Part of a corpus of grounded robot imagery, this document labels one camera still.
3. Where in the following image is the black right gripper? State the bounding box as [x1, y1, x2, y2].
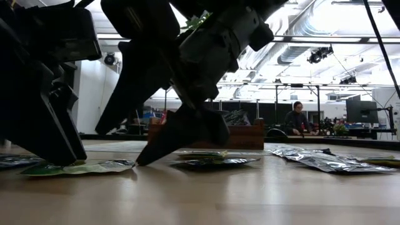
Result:
[94, 0, 289, 167]

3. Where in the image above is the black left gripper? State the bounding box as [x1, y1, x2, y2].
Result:
[0, 7, 103, 166]

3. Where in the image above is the dark blackcurrant tea bag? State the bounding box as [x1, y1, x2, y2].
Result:
[223, 109, 251, 126]
[282, 151, 398, 174]
[171, 157, 262, 171]
[0, 154, 44, 171]
[267, 146, 334, 159]

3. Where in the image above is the black monitor on arm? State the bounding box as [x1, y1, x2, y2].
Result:
[345, 99, 379, 124]

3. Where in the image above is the wooden three-compartment tea box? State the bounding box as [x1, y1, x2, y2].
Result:
[147, 117, 265, 150]

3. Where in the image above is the grey woven table mat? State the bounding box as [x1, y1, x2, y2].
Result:
[82, 140, 273, 156]

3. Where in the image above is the person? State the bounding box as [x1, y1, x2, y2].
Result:
[283, 101, 315, 137]

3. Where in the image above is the small background potted plant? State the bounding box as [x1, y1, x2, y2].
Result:
[332, 122, 348, 137]

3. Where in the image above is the black round wall speaker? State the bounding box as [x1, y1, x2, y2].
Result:
[103, 52, 117, 66]

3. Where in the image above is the black metal rack frame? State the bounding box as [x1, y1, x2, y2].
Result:
[273, 82, 323, 132]

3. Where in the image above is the black aluminium table frame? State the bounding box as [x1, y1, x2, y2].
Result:
[77, 133, 400, 151]

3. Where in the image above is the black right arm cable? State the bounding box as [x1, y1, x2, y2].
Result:
[362, 0, 400, 99]

